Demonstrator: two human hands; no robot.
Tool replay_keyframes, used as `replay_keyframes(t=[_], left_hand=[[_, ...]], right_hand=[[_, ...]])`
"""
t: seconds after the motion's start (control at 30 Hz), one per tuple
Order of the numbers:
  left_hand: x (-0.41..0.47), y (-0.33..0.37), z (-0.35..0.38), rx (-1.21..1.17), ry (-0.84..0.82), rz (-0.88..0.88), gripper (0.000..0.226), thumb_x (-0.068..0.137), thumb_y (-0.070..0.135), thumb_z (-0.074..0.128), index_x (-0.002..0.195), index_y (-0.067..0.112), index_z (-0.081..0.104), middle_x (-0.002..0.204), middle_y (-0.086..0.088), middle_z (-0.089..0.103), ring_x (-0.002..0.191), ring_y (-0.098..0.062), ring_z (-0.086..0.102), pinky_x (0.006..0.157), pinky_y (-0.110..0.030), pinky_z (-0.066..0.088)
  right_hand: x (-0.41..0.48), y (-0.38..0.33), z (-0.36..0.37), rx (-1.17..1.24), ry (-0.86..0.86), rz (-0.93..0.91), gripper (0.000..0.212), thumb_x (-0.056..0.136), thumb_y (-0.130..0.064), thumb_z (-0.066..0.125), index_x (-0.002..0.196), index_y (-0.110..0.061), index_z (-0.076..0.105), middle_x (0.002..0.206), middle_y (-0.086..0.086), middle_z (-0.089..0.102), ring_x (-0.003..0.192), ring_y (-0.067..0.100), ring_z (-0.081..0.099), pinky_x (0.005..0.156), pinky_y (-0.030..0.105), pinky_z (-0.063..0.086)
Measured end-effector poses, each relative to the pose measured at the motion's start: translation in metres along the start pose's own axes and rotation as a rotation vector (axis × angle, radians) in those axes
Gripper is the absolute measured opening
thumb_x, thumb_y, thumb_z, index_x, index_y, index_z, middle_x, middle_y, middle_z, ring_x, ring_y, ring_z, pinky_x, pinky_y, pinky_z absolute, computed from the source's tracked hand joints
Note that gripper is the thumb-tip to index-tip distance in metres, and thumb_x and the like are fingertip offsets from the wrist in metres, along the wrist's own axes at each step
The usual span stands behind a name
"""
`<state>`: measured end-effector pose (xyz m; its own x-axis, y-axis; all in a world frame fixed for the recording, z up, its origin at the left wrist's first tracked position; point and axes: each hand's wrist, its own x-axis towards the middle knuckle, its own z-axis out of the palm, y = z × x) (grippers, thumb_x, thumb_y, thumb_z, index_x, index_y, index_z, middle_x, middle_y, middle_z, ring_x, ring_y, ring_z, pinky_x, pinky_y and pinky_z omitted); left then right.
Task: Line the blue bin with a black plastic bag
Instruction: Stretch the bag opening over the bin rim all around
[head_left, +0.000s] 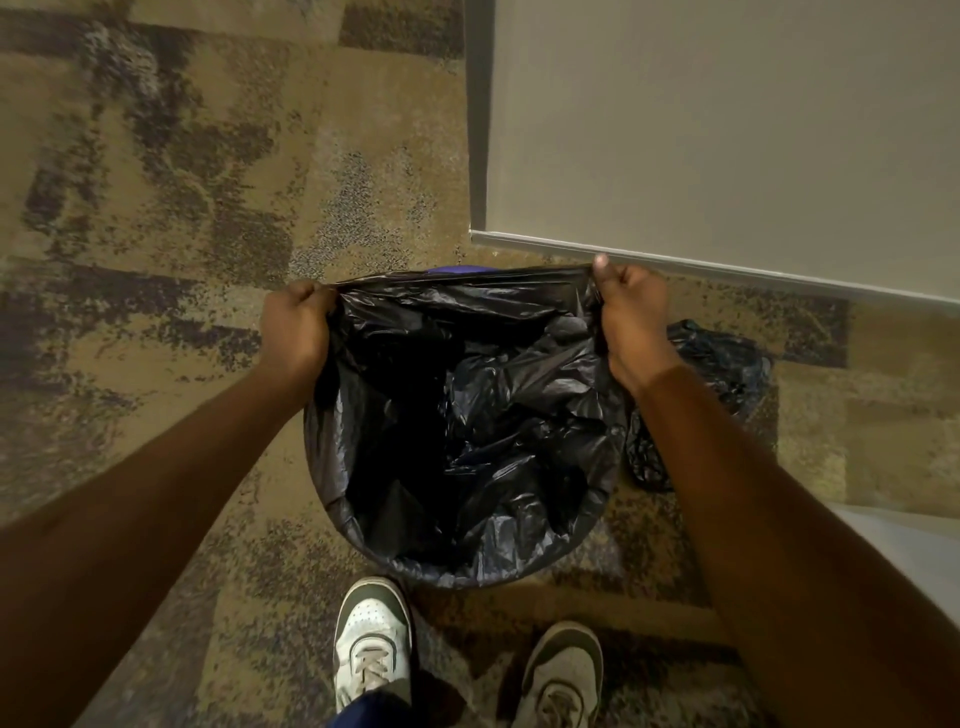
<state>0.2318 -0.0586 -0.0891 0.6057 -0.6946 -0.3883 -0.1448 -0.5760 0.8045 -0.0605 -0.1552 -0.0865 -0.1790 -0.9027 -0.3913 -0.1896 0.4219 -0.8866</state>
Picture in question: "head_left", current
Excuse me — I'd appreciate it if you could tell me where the white grey right sneaker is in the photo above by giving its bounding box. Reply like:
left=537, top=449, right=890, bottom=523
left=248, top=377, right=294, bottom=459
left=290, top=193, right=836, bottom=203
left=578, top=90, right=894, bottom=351
left=512, top=621, right=606, bottom=728

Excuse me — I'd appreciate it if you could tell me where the person's right forearm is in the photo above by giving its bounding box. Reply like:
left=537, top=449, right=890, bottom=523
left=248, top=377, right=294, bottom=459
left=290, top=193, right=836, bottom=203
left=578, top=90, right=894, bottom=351
left=627, top=364, right=960, bottom=728

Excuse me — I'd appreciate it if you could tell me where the crumpled black plastic bag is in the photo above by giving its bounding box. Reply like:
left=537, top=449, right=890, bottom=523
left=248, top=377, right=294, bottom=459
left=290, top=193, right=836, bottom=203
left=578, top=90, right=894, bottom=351
left=625, top=318, right=774, bottom=494

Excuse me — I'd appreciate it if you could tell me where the white grey sneaker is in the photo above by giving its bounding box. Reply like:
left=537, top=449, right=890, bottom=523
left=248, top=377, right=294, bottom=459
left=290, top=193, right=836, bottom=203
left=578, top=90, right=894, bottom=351
left=332, top=576, right=415, bottom=714
left=512, top=621, right=606, bottom=728

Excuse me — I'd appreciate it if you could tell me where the white grey left sneaker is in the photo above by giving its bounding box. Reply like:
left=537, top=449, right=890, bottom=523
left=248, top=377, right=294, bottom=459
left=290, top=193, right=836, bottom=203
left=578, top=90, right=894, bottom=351
left=332, top=576, right=415, bottom=714

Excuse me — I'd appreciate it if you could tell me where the person's left hand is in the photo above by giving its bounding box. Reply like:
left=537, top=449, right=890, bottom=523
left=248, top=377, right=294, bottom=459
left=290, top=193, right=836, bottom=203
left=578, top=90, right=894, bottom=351
left=258, top=279, right=339, bottom=384

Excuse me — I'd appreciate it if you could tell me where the grey baseboard strip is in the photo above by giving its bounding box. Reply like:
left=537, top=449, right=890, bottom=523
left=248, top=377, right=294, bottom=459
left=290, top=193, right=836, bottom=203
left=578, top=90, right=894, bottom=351
left=468, top=228, right=960, bottom=307

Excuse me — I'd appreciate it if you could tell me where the white flat panel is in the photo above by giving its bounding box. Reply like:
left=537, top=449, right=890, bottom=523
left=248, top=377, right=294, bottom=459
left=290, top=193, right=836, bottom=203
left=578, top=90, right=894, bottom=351
left=823, top=504, right=960, bottom=633

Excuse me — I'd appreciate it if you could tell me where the person's left forearm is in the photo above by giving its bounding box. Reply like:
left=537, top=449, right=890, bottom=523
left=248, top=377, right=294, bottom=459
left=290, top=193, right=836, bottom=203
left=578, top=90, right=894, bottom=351
left=0, top=361, right=322, bottom=728

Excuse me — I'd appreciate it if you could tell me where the blue trouser leg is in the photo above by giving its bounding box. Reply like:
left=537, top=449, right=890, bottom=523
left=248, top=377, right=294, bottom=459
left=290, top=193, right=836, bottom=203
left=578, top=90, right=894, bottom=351
left=328, top=688, right=415, bottom=728

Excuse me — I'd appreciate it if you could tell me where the black plastic trash bag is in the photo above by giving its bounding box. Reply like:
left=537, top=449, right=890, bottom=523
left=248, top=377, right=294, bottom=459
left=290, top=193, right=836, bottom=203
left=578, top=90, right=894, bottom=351
left=303, top=263, right=636, bottom=591

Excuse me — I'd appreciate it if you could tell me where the person's right hand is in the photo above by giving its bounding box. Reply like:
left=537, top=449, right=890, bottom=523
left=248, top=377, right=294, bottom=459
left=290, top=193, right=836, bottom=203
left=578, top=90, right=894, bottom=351
left=592, top=253, right=682, bottom=396

